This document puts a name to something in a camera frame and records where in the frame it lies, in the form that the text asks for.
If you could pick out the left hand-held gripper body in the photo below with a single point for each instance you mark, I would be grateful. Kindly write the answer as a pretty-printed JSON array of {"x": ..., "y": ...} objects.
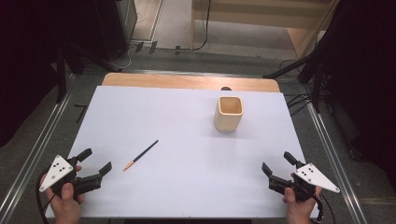
[{"x": 59, "y": 172}]

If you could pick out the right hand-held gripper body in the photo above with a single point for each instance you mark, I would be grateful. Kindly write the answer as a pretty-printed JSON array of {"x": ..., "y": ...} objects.
[{"x": 314, "y": 178}]

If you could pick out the dark blue thin brush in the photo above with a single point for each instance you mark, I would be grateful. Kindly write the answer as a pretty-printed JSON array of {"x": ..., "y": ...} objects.
[{"x": 140, "y": 155}]

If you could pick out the beige square cup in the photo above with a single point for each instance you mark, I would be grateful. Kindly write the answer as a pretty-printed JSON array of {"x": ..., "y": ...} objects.
[{"x": 228, "y": 119}]

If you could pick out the person's left hand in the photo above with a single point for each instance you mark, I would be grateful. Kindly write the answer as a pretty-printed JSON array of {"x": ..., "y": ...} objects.
[{"x": 66, "y": 203}]

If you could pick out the person's right hand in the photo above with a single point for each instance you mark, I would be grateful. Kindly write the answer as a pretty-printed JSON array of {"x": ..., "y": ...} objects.
[{"x": 298, "y": 209}]

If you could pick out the black metal stand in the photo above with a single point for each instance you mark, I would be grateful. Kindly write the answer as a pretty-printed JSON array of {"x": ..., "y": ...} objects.
[
  {"x": 62, "y": 77},
  {"x": 316, "y": 77}
]

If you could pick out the white board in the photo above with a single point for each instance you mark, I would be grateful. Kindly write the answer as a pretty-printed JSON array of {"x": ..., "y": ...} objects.
[{"x": 186, "y": 174}]

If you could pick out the dark curtain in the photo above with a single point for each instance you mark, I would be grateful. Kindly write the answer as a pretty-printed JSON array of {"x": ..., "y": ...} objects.
[
  {"x": 25, "y": 62},
  {"x": 367, "y": 77}
]

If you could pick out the wooden table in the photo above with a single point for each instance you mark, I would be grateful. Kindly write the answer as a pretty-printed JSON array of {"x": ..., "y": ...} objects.
[{"x": 186, "y": 81}]

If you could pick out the black cabinet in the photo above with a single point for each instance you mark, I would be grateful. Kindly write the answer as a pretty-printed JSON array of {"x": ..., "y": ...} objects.
[{"x": 115, "y": 28}]

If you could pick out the metal floor rail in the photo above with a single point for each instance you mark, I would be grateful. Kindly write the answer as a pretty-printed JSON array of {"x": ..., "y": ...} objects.
[
  {"x": 333, "y": 155},
  {"x": 34, "y": 155}
]

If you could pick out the light wooden furniture frame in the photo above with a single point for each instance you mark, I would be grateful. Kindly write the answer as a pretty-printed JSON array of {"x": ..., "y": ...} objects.
[{"x": 264, "y": 14}]

